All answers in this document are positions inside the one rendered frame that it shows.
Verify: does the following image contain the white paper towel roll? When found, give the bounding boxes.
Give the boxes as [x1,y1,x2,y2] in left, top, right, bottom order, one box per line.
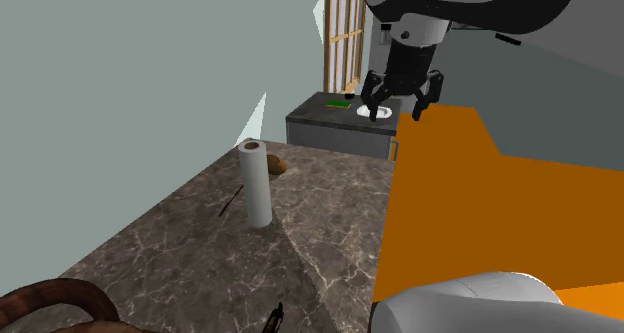
[237,139,274,229]

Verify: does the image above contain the black and yellow tool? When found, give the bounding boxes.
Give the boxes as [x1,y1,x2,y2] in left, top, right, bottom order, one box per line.
[262,301,286,333]

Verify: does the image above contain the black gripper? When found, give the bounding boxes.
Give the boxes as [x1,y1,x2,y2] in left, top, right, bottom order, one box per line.
[360,40,445,124]

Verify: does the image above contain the brown curved wooden handle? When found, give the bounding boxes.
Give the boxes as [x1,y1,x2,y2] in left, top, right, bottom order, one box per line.
[0,277,156,333]

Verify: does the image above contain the grey cabinet with dark top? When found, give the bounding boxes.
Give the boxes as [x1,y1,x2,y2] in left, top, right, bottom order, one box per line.
[284,91,403,163]

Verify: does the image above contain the thin dark pen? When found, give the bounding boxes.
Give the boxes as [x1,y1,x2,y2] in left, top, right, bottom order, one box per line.
[217,184,245,219]

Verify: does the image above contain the wooden framed window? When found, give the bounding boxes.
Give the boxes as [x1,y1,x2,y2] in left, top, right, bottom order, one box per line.
[322,0,369,96]

